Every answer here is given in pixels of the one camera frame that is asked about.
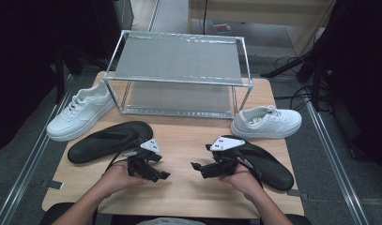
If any left hand-held gripper cable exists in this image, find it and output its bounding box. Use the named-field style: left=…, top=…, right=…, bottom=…
left=102, top=139, right=140, bottom=177

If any dark curtain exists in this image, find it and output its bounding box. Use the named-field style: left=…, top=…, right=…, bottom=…
left=0, top=0, right=116, bottom=156
left=310, top=0, right=382, bottom=172

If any grey tape strip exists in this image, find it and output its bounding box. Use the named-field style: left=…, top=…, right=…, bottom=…
left=286, top=188, right=309, bottom=201
left=41, top=180, right=65, bottom=190

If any red booklet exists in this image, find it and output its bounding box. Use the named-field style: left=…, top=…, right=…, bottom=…
left=211, top=21, right=233, bottom=35

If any black tripod stand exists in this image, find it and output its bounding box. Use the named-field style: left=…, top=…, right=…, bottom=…
left=260, top=51, right=333, bottom=111

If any white sneaker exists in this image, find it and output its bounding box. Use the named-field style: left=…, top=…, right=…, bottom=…
left=230, top=105, right=303, bottom=140
left=46, top=80, right=118, bottom=143

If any dark rounded armrest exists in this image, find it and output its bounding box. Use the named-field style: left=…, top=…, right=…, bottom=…
left=285, top=214, right=313, bottom=225
left=39, top=202, right=75, bottom=225

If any black floor cable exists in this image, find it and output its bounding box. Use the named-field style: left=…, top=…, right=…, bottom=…
left=273, top=55, right=305, bottom=74
left=273, top=84, right=316, bottom=111

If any metal shoe rack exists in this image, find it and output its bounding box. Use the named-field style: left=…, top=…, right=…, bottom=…
left=102, top=29, right=254, bottom=120

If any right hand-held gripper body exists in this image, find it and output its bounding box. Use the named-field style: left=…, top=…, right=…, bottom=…
left=199, top=135, right=246, bottom=180

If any person's left hand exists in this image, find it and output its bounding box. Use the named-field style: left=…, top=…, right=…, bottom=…
left=99, top=160, right=149, bottom=198

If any person's grey shirt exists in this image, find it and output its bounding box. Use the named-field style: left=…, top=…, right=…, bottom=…
left=136, top=217, right=196, bottom=225

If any person's right hand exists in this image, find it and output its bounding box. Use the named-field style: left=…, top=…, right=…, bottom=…
left=218, top=162, right=264, bottom=201

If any black slipper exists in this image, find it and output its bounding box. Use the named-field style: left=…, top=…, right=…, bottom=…
left=221, top=134, right=295, bottom=192
left=67, top=120, right=154, bottom=165

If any light wooden cabinet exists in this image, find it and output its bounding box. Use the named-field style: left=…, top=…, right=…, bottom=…
left=188, top=0, right=337, bottom=57

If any metal floor rail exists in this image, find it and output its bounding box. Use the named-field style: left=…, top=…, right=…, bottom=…
left=0, top=74, right=74, bottom=225
left=304, top=101, right=371, bottom=225

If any black hanging cable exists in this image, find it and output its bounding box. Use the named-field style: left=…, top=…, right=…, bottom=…
left=203, top=0, right=209, bottom=36

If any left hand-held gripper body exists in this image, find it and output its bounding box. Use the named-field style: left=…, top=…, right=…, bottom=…
left=126, top=139, right=161, bottom=176

